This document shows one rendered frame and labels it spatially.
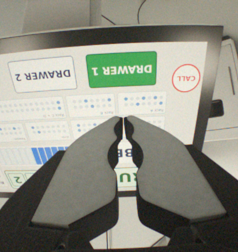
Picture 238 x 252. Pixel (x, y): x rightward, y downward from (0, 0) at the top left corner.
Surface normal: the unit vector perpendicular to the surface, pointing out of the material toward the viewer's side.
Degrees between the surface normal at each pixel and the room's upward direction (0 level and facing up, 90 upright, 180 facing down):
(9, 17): 90
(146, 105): 50
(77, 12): 90
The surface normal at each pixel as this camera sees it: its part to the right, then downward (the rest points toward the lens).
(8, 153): 0.01, 0.50
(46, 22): -0.02, -0.17
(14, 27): 0.79, -0.14
